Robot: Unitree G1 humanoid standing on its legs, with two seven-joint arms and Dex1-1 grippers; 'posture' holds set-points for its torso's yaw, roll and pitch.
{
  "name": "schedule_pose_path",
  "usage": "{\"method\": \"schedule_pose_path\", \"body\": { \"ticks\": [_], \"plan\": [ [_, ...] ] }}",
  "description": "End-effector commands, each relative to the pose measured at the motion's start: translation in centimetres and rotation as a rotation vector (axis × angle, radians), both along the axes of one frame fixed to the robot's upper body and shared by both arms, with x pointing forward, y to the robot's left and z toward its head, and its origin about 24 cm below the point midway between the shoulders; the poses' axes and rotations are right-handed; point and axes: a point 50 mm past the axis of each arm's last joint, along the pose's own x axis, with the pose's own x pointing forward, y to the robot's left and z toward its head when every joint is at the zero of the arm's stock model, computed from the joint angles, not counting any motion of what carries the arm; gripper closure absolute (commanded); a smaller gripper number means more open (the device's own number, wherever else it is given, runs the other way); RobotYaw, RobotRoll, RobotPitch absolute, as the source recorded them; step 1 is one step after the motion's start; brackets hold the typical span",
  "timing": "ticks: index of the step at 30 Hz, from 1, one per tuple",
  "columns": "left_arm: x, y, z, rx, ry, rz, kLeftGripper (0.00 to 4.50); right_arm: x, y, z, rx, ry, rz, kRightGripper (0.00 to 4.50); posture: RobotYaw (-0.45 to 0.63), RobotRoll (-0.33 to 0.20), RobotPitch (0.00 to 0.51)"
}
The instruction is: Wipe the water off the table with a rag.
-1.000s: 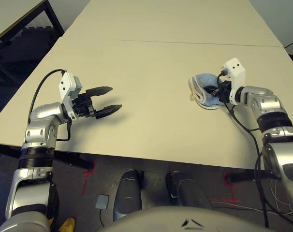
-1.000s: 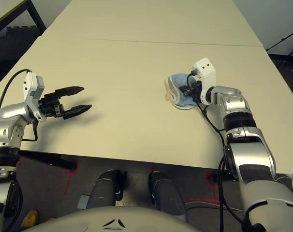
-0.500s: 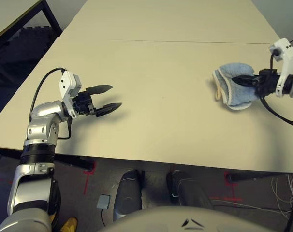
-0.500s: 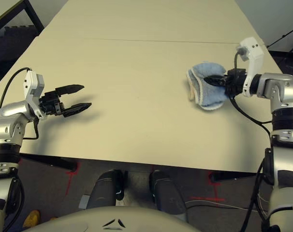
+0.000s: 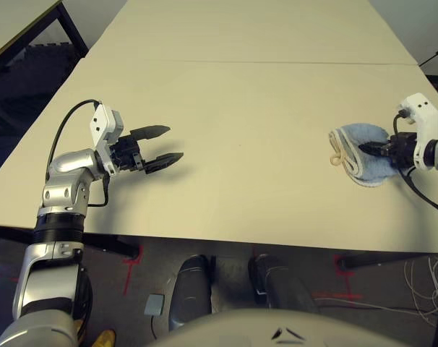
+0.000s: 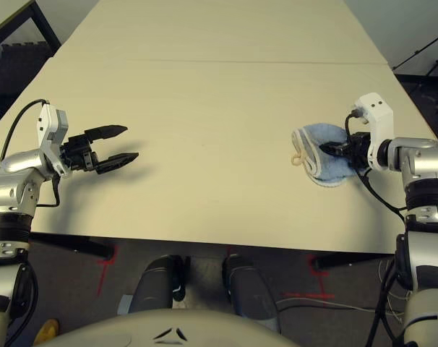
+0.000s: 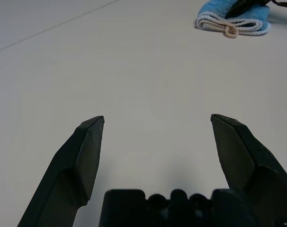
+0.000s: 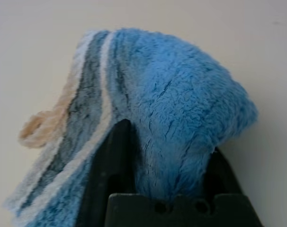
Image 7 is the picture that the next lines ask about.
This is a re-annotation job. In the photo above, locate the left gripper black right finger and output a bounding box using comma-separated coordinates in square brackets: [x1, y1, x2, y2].
[210, 114, 287, 227]

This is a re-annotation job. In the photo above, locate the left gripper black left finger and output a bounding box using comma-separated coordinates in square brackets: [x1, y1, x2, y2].
[17, 115, 105, 227]

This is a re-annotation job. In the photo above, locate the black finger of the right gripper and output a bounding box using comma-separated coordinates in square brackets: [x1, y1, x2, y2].
[224, 0, 272, 19]

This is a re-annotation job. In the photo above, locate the blue terry rag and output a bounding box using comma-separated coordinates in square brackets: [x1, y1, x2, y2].
[195, 0, 272, 40]

